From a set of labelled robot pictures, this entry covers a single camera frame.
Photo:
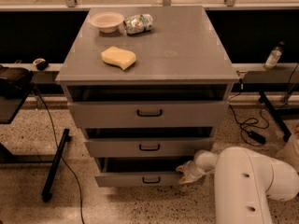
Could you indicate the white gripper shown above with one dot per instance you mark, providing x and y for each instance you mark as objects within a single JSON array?
[{"x": 192, "y": 171}]

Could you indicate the grey bottom drawer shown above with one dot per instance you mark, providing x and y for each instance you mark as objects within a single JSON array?
[{"x": 140, "y": 171}]

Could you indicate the grey drawer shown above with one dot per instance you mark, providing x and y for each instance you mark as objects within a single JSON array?
[
  {"x": 147, "y": 114},
  {"x": 140, "y": 171},
  {"x": 146, "y": 147}
]

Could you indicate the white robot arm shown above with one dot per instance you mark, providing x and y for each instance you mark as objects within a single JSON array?
[{"x": 244, "y": 181}]

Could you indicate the grey middle drawer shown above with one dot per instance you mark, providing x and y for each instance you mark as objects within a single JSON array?
[{"x": 146, "y": 147}]

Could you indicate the grey top drawer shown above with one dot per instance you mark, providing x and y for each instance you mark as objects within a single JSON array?
[{"x": 147, "y": 114}]

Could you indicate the grey drawer cabinet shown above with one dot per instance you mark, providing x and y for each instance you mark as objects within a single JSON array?
[{"x": 179, "y": 60}]

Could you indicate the black wheeled stand leg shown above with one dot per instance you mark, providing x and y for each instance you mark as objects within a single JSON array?
[{"x": 283, "y": 127}]

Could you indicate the yellow sponge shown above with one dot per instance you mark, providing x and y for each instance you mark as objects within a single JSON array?
[{"x": 118, "y": 57}]

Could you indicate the clear plastic bottle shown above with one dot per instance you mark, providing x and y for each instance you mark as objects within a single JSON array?
[{"x": 274, "y": 55}]

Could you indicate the white bowl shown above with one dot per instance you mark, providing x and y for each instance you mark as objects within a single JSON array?
[{"x": 107, "y": 22}]

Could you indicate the tape measure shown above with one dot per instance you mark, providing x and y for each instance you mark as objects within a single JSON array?
[{"x": 40, "y": 64}]

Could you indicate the black bag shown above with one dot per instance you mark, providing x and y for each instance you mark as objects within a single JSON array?
[{"x": 14, "y": 81}]

